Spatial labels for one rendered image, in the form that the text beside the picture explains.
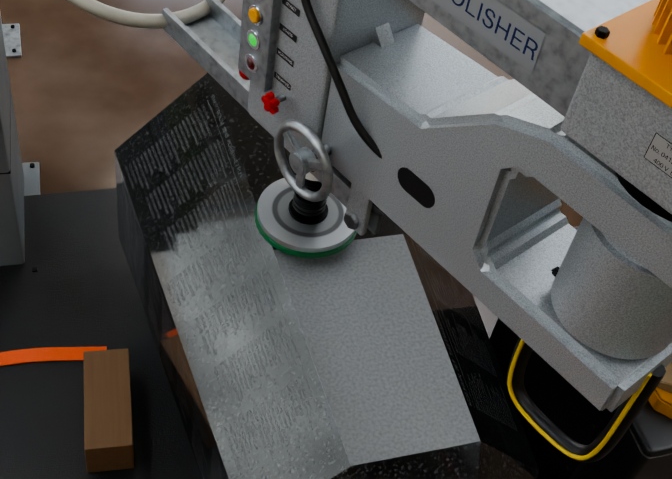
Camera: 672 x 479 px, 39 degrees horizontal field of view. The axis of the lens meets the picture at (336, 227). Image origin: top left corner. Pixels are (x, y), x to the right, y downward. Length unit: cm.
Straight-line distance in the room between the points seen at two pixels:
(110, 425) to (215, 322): 62
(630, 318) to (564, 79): 35
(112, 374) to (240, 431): 80
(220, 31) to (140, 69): 165
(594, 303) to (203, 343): 95
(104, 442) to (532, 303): 138
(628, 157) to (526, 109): 22
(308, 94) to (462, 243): 38
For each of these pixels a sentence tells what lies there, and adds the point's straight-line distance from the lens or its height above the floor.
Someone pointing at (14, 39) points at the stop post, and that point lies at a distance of 389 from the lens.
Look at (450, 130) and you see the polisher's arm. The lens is 141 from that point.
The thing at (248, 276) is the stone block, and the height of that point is 77.
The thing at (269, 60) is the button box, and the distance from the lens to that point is 168.
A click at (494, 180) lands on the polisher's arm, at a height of 141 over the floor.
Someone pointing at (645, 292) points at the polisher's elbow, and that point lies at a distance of 133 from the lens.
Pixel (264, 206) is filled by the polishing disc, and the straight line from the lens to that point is 200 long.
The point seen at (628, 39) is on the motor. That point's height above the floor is 172.
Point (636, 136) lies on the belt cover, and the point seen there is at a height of 163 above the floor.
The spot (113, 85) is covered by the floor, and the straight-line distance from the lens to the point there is 367.
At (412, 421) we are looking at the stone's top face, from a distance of 179.
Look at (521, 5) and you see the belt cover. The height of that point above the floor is 168.
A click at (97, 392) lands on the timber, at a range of 261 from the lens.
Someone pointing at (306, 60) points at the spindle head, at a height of 135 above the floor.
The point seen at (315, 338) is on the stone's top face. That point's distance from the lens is 186.
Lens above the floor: 232
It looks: 47 degrees down
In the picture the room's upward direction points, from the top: 11 degrees clockwise
